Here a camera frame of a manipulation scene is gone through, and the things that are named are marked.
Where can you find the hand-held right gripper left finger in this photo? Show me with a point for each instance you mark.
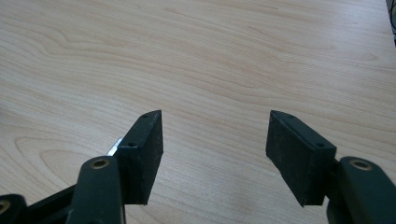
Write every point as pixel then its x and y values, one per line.
pixel 141 161

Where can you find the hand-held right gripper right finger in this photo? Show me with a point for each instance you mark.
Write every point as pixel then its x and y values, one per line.
pixel 295 161

